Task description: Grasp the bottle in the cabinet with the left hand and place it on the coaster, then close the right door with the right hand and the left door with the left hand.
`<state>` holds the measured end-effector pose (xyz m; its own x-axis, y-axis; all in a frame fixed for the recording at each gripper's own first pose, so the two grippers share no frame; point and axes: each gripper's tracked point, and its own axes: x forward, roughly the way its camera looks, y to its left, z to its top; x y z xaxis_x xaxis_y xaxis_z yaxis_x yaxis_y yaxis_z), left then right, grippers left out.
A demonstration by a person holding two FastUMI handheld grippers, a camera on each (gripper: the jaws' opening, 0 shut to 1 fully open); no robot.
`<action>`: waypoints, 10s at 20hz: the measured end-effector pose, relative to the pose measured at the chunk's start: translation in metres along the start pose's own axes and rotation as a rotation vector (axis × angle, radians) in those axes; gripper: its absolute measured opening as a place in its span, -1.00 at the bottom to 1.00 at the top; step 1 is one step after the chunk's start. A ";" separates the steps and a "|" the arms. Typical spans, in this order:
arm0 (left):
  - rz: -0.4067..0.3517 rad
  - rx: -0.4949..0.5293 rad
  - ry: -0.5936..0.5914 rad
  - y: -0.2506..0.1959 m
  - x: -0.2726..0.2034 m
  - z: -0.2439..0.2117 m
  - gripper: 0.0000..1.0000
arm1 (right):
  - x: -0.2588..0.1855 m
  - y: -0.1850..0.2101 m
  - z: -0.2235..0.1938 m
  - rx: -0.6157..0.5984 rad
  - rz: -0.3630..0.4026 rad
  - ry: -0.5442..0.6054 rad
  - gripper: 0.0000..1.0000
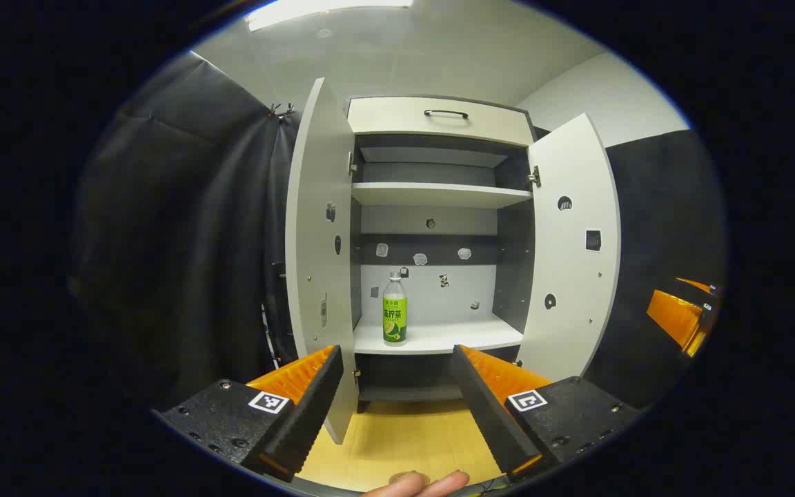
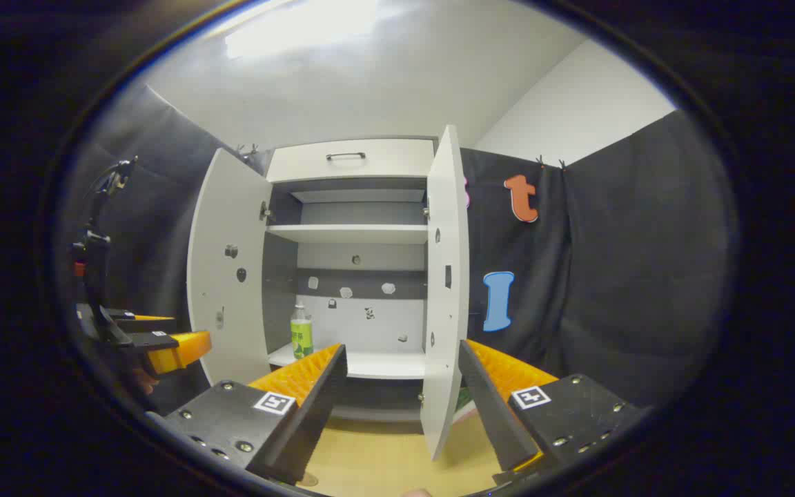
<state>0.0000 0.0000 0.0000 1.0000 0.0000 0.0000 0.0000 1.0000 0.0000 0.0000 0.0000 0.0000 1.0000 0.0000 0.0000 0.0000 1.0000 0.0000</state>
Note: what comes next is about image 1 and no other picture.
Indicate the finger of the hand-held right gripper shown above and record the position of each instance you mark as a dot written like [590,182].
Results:
[673,317]

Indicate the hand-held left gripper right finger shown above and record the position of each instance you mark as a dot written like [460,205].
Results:
[487,414]

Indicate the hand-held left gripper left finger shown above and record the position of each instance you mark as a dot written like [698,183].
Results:
[315,407]

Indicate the round brown coaster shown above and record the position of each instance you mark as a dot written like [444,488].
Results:
[404,478]

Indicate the white cabinet door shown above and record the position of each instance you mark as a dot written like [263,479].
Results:
[318,241]
[570,262]

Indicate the green label plastic bottle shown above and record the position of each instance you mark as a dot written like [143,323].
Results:
[395,317]

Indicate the grey and white cabinet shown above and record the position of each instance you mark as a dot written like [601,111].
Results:
[511,262]

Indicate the white cabinet shelf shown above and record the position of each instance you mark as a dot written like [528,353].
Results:
[432,195]
[453,337]

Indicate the white cabinet drawer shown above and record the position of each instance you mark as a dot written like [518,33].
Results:
[397,117]

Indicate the black backdrop cloth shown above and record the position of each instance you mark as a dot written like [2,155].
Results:
[183,228]

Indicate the black binder clip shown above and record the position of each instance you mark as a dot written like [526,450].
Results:
[280,109]

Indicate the ceiling light panel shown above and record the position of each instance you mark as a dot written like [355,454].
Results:
[315,10]

